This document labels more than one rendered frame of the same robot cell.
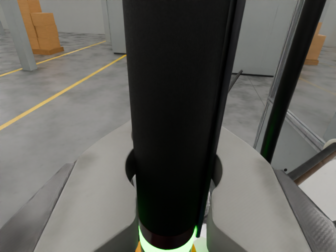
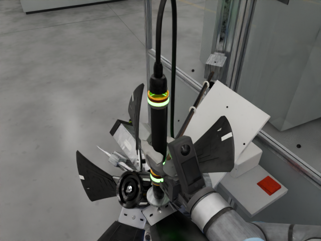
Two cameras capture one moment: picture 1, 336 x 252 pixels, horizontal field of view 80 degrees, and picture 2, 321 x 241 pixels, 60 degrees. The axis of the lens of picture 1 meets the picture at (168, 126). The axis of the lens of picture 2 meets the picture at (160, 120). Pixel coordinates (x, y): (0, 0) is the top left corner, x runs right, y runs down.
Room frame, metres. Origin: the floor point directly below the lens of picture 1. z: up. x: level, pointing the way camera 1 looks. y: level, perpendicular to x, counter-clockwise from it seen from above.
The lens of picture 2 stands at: (-0.32, 0.25, 1.95)
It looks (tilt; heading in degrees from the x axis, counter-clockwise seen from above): 41 degrees down; 327
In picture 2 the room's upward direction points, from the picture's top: straight up
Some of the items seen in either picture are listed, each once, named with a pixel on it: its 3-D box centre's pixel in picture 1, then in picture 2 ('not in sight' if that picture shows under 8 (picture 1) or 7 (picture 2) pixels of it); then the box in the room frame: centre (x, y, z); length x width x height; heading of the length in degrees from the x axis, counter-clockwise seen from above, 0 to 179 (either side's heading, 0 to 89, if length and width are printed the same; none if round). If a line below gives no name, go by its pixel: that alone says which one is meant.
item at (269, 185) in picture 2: not in sight; (269, 184); (0.07, -0.61, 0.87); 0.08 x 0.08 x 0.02; 1
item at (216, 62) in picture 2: not in sight; (215, 66); (0.43, -0.52, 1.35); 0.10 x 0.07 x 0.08; 125
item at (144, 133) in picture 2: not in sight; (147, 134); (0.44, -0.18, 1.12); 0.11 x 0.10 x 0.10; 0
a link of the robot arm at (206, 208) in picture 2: not in sight; (211, 210); (-0.12, 0.00, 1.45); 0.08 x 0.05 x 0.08; 90
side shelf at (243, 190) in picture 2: not in sight; (240, 176); (0.19, -0.55, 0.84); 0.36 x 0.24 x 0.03; 0
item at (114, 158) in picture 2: not in sight; (115, 159); (0.42, -0.01, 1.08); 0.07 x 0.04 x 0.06; 10
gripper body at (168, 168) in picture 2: not in sight; (186, 185); (-0.04, 0.00, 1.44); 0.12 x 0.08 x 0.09; 0
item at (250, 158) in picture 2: not in sight; (237, 154); (0.26, -0.58, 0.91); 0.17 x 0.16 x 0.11; 90
